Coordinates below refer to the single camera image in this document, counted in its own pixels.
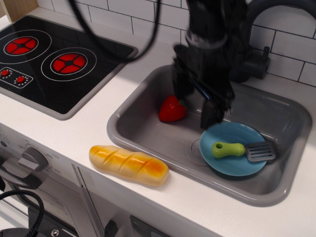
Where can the blue plastic plate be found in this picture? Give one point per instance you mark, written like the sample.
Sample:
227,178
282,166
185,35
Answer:
231,132

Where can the black toy stovetop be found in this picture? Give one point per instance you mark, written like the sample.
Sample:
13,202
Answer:
50,67

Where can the dark grey faucet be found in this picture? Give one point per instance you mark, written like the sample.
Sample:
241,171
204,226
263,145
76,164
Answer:
251,64

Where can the toy bread loaf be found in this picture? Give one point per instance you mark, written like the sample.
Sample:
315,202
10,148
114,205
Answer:
134,166

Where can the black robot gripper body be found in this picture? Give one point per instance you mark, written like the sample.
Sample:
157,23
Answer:
205,63

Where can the grey plastic sink basin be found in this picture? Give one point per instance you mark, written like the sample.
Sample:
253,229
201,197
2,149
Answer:
283,122

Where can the green handled grey spatula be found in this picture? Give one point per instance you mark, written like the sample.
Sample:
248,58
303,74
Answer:
255,152

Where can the red toy strawberry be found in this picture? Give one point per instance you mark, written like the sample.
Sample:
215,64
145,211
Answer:
171,110

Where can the toy oven front panel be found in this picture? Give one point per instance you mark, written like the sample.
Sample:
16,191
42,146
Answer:
74,195

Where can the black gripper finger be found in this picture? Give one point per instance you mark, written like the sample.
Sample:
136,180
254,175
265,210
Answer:
182,85
212,114

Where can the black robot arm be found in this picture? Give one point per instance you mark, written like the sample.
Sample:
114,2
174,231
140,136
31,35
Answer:
212,19

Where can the grey oven knob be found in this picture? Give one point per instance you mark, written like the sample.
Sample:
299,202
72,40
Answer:
33,160

